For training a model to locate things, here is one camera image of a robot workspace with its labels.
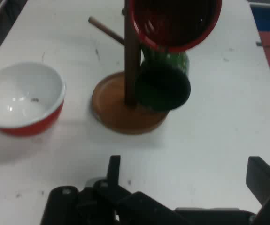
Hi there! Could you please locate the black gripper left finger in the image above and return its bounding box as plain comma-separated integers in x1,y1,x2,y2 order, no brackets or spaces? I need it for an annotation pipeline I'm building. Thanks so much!
40,154,187,225

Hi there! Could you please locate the green enamel mug white print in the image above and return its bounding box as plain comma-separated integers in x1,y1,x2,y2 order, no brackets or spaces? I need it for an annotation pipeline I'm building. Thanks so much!
134,45,192,112

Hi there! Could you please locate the brown wooden mug tree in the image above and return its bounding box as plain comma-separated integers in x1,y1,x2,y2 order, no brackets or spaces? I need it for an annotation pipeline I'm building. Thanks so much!
88,0,170,135

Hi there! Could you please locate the red enamel mug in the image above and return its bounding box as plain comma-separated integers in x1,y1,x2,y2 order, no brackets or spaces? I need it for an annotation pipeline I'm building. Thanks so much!
128,0,222,53

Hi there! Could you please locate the red bowl white inside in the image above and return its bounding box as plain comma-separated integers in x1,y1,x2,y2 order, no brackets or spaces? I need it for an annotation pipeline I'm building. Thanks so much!
0,62,67,138

